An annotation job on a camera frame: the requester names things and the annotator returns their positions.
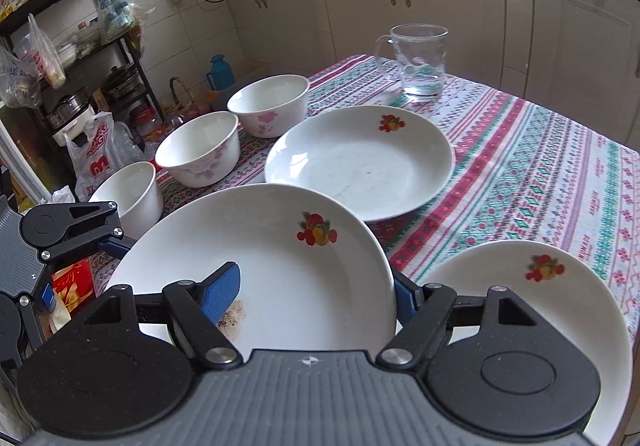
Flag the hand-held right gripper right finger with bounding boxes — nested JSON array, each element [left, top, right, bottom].
[[376, 270, 540, 370]]

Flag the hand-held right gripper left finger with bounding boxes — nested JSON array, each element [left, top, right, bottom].
[[97, 262, 243, 371]]

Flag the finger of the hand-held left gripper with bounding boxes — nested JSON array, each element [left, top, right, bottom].
[[42, 201, 137, 261], [20, 283, 55, 352]]

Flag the plain white bowl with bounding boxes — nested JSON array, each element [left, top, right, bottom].
[[89, 161, 164, 241]]

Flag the white fruit-print plate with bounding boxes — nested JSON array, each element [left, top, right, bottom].
[[264, 106, 456, 223], [102, 183, 398, 357], [417, 240, 633, 446]]

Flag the red snack box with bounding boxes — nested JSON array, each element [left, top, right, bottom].
[[51, 257, 97, 318]]

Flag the white red plastic bag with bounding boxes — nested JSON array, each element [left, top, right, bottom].
[[65, 111, 118, 202]]

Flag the crumpled clear plastic bag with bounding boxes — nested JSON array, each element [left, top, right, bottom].
[[111, 120, 143, 164]]

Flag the red-lid plastic jar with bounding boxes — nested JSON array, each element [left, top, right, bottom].
[[129, 106, 163, 143]]

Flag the white purple-flower bowl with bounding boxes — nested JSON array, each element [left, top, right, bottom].
[[155, 111, 241, 188]]

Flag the steel steamer pot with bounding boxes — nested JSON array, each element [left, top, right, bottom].
[[46, 86, 92, 128]]

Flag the wicker basket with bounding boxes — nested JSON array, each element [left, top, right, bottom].
[[169, 76, 212, 121]]

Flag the dark pot with lid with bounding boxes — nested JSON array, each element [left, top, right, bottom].
[[102, 66, 139, 100]]

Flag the clear hanging plastic bag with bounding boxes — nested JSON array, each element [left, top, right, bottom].
[[0, 46, 43, 110]]

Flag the patterned red green tablecloth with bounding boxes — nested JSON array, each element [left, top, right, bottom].
[[87, 54, 640, 429]]

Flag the black metal shelf rack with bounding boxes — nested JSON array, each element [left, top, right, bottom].
[[0, 0, 163, 137]]

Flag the red-print hanging plastic bag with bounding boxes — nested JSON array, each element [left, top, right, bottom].
[[12, 14, 67, 90]]

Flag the stack of white dishes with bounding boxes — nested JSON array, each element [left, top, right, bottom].
[[55, 41, 82, 66]]

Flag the blue thermos flask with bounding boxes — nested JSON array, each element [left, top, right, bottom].
[[206, 55, 236, 91]]

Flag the white pink-flower bowl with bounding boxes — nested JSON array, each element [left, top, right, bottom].
[[227, 75, 311, 138]]

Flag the clear glass mug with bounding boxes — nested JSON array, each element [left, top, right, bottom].
[[375, 24, 449, 102]]

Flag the blue-print hanging plastic bag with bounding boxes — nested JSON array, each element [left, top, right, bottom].
[[90, 0, 151, 44]]

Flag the cream kitchen cabinet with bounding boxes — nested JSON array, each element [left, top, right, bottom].
[[220, 0, 640, 147]]

